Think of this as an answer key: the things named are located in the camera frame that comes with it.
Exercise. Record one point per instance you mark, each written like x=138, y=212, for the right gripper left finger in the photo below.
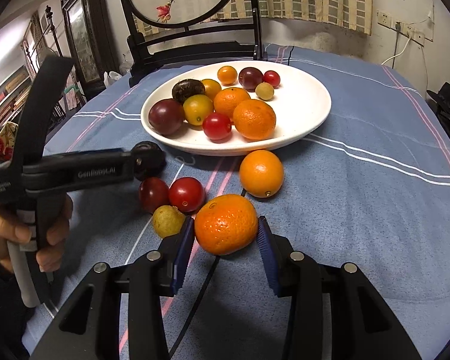
x=87, y=325

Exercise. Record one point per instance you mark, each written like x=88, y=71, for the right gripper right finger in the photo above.
x=363, y=326

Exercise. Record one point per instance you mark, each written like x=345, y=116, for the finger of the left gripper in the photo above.
x=95, y=152
x=61, y=173

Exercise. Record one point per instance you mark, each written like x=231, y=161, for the dark red tomato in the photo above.
x=153, y=193

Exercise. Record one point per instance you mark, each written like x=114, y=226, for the dark purple plum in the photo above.
x=166, y=116

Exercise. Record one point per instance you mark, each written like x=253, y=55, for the yellow-green citrus fruit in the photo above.
x=197, y=108

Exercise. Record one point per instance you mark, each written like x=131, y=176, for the red cherry tomato back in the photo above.
x=217, y=127

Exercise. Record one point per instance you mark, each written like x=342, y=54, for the red cherry tomato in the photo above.
x=217, y=127
x=271, y=77

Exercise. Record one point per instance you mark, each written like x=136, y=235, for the wrinkled dark passion fruit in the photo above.
x=186, y=88

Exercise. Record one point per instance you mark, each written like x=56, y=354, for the large bumpy orange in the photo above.
x=226, y=224

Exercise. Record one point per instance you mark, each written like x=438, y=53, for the smooth orange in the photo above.
x=261, y=173

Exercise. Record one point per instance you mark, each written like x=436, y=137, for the medium orange mandarin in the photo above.
x=254, y=119

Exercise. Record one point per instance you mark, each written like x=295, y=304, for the small orange kumquat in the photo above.
x=227, y=75

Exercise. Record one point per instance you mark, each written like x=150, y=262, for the dark maroon plum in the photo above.
x=249, y=78

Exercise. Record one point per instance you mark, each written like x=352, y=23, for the olive green small fruit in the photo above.
x=265, y=91

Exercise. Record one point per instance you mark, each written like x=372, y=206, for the small orange tangerine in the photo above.
x=212, y=88

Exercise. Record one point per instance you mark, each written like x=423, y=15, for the person's left hand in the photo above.
x=50, y=257

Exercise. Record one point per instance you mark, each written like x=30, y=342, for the yellow-green small fruit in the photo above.
x=167, y=220

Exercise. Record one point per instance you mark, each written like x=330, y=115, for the white plastic bag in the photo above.
x=110, y=78

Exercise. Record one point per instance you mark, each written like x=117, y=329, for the white oval plate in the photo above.
x=301, y=104

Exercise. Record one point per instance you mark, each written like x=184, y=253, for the blue striped tablecloth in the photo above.
x=371, y=186

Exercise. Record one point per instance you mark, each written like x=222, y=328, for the round embroidery screen stand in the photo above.
x=153, y=22

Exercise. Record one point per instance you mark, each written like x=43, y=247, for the black hat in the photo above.
x=442, y=97

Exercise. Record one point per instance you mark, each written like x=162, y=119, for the dark framed wall painting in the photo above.
x=90, y=40

